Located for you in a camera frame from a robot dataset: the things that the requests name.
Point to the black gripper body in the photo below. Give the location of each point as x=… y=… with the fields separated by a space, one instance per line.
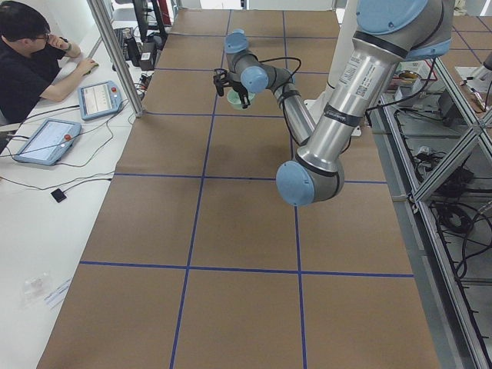
x=241 y=93

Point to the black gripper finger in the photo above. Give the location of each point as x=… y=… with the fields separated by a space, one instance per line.
x=245 y=101

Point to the green ceramic bowl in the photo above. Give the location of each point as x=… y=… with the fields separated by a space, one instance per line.
x=235 y=101

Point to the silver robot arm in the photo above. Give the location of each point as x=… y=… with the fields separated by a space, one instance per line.
x=247 y=75
x=387 y=33

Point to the black box with label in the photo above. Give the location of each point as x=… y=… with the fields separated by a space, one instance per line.
x=148 y=56

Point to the far teach pendant tablet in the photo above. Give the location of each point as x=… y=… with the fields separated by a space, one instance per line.
x=99 y=100

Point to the teach pendant tablet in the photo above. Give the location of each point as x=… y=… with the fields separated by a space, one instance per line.
x=49 y=142
x=99 y=100

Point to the near teach pendant tablet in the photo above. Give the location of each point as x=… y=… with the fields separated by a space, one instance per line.
x=49 y=142

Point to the seated person black shirt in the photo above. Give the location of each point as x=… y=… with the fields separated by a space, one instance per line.
x=29 y=62

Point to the small black square device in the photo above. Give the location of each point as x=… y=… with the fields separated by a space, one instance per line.
x=58 y=195

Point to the aluminium frame post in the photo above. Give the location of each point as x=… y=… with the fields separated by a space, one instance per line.
x=104 y=26

